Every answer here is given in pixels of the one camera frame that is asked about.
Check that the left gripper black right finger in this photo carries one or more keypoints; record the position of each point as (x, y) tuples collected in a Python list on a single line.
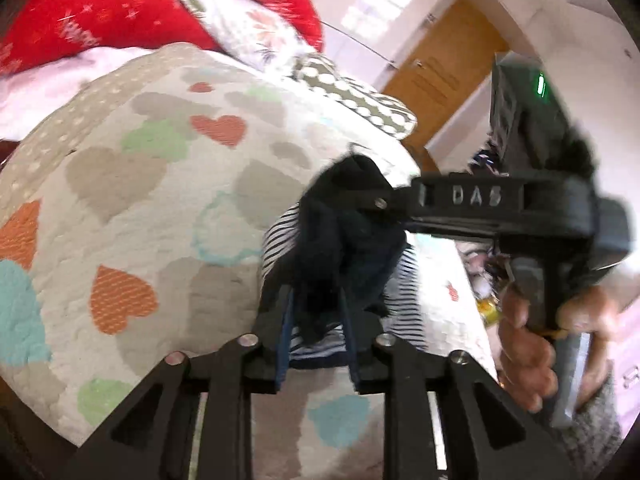
[(445, 416)]

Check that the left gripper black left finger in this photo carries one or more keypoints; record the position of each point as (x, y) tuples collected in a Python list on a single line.
[(190, 417)]

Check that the striped navy child pants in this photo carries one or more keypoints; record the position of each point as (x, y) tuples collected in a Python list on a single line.
[(339, 256)]

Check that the person right hand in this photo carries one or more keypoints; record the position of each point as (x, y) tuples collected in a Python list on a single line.
[(527, 358)]

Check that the yellow container on shelf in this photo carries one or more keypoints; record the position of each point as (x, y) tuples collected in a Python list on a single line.
[(489, 310)]

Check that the wooden door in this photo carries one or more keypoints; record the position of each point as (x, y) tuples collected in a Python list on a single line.
[(444, 69)]

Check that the olive white-dotted bolster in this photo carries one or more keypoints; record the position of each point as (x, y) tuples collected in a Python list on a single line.
[(386, 113)]

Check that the heart pattern quilt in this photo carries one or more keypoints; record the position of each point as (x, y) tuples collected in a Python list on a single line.
[(132, 220)]

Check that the glossy white wardrobe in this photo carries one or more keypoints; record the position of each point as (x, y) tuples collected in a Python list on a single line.
[(368, 39)]

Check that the floral white pillow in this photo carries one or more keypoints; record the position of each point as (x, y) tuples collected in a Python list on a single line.
[(251, 33)]

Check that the pink white bedsheet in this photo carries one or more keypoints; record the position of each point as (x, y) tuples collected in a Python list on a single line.
[(30, 96)]

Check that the long red pillow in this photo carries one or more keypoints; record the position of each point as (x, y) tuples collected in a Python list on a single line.
[(47, 30)]

